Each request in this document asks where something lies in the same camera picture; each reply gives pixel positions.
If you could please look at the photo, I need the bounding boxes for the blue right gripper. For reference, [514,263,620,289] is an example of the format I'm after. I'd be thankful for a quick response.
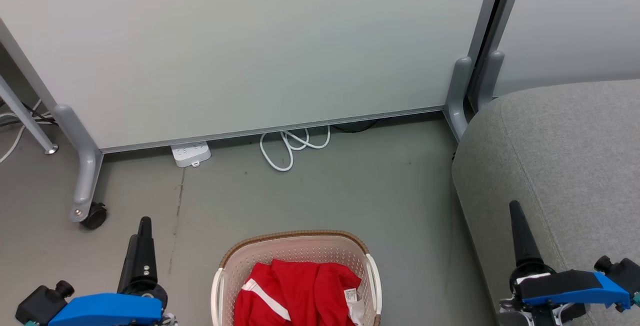
[499,200,632,326]

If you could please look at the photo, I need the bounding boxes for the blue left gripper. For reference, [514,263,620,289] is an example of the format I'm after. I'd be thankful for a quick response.
[48,216,177,326]

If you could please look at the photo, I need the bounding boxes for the grey fabric sofa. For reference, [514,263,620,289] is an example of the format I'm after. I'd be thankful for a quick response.
[451,79,640,326]

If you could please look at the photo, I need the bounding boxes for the black caster wheel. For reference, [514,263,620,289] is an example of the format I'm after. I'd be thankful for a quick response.
[80,202,108,230]

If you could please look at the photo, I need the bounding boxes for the grey partition leg with caster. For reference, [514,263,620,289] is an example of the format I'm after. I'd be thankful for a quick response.
[51,104,104,223]

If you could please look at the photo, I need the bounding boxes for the white power strip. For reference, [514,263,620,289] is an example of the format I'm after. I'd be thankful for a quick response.
[170,141,212,168]

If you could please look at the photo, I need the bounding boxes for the grey curved partition leg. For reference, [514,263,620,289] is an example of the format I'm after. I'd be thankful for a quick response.
[477,50,505,112]
[443,56,474,142]

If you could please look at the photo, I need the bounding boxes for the cream plastic laundry basket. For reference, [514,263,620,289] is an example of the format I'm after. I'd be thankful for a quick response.
[210,229,384,326]

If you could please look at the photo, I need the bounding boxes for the grey metal table leg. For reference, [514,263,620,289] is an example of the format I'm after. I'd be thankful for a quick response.
[0,76,60,156]

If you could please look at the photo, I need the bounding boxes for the small white partition panel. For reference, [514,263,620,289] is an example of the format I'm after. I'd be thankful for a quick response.
[492,0,640,98]

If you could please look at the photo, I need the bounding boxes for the thin white cables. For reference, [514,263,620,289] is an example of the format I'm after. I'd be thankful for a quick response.
[0,99,44,164]

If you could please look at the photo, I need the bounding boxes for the white coiled power cable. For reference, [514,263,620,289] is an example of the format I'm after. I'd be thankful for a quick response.
[258,125,332,172]

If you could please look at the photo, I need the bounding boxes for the thin black cables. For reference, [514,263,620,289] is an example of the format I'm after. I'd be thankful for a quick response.
[0,100,59,128]

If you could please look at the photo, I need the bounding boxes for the black floor cable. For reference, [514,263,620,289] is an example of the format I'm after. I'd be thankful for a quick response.
[330,119,379,134]

